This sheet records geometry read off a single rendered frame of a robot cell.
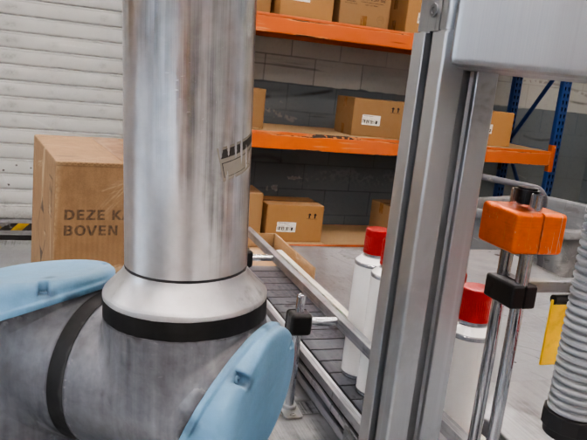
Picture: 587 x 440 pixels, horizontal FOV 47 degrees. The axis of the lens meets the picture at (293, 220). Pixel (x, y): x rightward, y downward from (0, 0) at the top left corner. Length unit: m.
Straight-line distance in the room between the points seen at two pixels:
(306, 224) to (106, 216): 3.55
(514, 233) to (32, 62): 4.35
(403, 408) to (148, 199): 0.23
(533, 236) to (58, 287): 0.34
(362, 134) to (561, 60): 4.23
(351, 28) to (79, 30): 1.74
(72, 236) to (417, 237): 0.65
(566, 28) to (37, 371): 0.41
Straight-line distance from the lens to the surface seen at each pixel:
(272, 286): 1.27
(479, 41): 0.42
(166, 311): 0.44
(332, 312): 0.93
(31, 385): 0.53
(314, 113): 5.27
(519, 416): 0.93
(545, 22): 0.42
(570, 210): 3.63
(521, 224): 0.49
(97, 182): 1.01
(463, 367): 0.70
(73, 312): 0.52
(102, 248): 1.04
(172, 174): 0.43
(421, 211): 0.46
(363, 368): 0.88
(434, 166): 0.46
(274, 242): 1.73
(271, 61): 5.12
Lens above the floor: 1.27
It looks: 12 degrees down
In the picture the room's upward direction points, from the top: 6 degrees clockwise
